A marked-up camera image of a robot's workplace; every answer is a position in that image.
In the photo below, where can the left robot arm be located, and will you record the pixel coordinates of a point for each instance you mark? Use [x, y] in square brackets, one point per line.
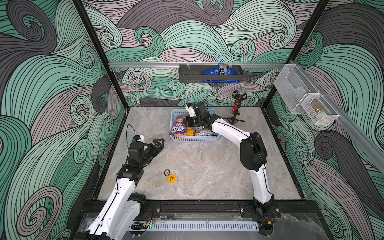
[123, 204]

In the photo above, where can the aluminium rail wall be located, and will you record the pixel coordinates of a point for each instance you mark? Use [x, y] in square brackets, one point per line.
[177, 65]
[334, 101]

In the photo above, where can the yellow round token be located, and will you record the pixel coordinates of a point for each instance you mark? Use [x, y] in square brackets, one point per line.
[172, 178]

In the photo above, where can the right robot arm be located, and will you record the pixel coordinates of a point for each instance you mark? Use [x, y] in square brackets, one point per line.
[253, 155]

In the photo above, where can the black wall shelf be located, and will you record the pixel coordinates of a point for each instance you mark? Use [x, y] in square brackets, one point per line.
[193, 74]

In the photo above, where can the clear plastic wall bin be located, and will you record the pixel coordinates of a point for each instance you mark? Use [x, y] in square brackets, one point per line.
[293, 85]

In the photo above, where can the purple Fox's berries bag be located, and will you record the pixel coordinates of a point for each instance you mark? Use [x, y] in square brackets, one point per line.
[179, 128]

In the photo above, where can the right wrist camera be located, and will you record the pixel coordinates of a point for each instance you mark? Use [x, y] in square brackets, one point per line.
[191, 109]

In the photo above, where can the green Fox's mint bag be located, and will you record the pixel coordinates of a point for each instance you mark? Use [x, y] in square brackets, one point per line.
[204, 132]

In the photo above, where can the small clear bin with contents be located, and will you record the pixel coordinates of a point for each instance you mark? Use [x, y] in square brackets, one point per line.
[319, 109]

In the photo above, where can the red microphone on tripod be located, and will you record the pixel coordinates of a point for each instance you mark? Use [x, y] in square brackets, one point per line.
[239, 96]

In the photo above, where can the aluminium rail right wall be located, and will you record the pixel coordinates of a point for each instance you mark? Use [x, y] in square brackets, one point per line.
[334, 101]

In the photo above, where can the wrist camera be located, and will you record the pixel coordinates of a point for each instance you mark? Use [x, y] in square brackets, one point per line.
[191, 109]
[138, 138]

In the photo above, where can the aluminium rail back wall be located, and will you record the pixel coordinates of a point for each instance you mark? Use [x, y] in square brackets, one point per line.
[177, 65]

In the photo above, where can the black poker chip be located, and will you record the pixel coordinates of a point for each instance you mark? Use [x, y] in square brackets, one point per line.
[167, 172]

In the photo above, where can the white slotted cable duct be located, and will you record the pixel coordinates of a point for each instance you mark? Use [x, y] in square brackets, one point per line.
[201, 226]

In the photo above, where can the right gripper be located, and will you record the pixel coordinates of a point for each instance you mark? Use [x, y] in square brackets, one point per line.
[195, 119]

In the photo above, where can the small snack packet on shelf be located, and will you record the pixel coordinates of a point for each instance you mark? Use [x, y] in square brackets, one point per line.
[223, 69]

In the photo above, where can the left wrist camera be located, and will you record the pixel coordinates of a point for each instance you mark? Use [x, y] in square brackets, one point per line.
[138, 138]

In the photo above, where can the blue package on shelf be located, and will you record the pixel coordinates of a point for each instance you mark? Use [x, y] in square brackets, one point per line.
[230, 72]

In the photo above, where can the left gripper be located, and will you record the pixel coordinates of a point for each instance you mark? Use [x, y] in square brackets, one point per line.
[155, 151]

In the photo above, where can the yellow mango candy bag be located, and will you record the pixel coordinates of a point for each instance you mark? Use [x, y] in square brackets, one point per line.
[189, 132]

